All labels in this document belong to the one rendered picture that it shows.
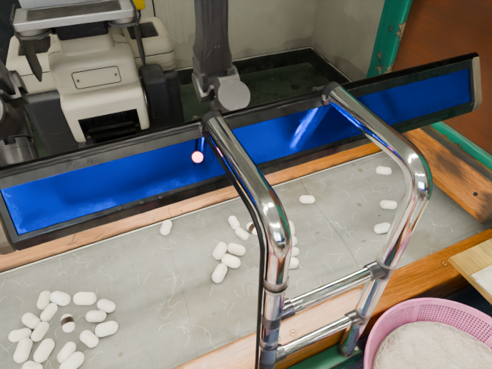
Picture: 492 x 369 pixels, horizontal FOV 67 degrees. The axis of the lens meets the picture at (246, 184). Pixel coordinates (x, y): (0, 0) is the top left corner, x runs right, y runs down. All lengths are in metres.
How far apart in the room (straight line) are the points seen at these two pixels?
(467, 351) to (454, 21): 0.60
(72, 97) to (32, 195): 0.76
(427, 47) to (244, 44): 2.02
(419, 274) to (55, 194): 0.59
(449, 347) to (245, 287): 0.34
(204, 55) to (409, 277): 0.53
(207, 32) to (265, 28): 2.18
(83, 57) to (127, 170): 0.76
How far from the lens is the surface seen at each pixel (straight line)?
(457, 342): 0.74
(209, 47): 0.68
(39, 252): 0.82
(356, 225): 0.80
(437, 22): 0.90
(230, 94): 0.65
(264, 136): 0.42
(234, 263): 0.69
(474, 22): 0.85
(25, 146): 0.71
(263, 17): 2.81
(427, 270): 0.75
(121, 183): 0.39
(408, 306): 0.70
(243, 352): 0.61
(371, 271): 0.46
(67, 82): 1.13
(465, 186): 0.84
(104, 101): 1.12
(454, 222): 0.89
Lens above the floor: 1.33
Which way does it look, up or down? 44 degrees down
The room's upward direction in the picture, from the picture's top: straight up
